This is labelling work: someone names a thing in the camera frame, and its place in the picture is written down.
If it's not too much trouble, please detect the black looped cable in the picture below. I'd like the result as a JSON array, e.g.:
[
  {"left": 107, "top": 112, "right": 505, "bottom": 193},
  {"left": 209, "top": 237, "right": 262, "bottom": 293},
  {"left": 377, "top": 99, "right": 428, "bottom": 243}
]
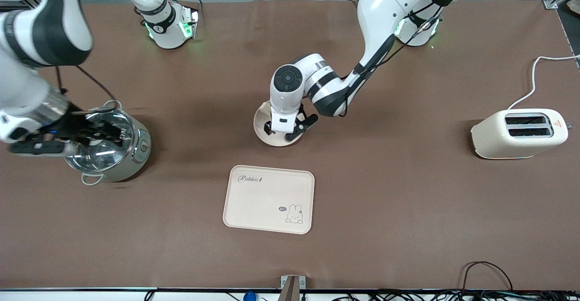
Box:
[{"left": 461, "top": 261, "right": 513, "bottom": 292}]

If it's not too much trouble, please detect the arm base box green light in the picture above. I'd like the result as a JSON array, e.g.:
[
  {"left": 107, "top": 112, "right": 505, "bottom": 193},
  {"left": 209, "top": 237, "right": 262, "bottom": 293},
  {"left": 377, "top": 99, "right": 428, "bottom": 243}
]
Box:
[{"left": 179, "top": 5, "right": 201, "bottom": 39}]

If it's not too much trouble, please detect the grey metal camera bracket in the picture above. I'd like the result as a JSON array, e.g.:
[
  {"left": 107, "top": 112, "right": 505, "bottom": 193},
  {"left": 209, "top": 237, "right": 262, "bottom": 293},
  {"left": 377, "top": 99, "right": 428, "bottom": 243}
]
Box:
[{"left": 280, "top": 275, "right": 306, "bottom": 301}]

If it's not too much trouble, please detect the beige rabbit print tray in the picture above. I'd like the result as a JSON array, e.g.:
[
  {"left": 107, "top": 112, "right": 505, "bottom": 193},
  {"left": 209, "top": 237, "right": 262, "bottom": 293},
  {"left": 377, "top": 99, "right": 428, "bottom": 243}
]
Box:
[{"left": 222, "top": 165, "right": 315, "bottom": 235}]

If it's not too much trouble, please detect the steel electric cooking pot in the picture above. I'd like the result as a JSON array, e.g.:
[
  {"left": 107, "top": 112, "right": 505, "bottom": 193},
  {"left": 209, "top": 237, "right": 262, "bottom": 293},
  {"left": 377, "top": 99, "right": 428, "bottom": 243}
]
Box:
[{"left": 62, "top": 100, "right": 152, "bottom": 186}]

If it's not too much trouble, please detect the round beige plate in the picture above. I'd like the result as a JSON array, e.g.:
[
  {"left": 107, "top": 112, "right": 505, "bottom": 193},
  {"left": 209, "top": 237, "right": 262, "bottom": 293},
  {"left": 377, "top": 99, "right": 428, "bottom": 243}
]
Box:
[{"left": 253, "top": 101, "right": 304, "bottom": 147}]

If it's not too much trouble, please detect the cream two-slot toaster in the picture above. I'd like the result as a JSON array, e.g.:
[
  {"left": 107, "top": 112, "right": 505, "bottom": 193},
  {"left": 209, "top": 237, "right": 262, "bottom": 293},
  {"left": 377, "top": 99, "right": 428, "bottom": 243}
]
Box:
[{"left": 470, "top": 108, "right": 572, "bottom": 160}]

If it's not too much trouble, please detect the white toaster power cable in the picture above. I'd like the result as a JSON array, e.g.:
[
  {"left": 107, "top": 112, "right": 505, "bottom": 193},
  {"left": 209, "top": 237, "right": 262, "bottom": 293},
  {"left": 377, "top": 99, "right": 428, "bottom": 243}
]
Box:
[{"left": 507, "top": 55, "right": 580, "bottom": 110}]

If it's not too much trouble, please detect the black cable tangle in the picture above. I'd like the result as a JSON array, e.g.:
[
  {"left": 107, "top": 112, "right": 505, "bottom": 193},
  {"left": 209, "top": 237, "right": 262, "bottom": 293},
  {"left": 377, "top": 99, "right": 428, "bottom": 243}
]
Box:
[{"left": 331, "top": 289, "right": 580, "bottom": 301}]

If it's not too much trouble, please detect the brown table cover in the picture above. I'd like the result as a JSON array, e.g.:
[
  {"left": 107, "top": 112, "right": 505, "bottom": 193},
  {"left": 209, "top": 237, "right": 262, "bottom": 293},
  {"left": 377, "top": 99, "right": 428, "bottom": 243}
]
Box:
[{"left": 0, "top": 0, "right": 580, "bottom": 291}]

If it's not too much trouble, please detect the glass pot lid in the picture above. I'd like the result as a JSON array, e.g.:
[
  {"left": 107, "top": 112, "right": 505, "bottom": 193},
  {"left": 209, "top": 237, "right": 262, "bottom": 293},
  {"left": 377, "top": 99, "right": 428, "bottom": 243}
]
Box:
[{"left": 63, "top": 107, "right": 136, "bottom": 174}]

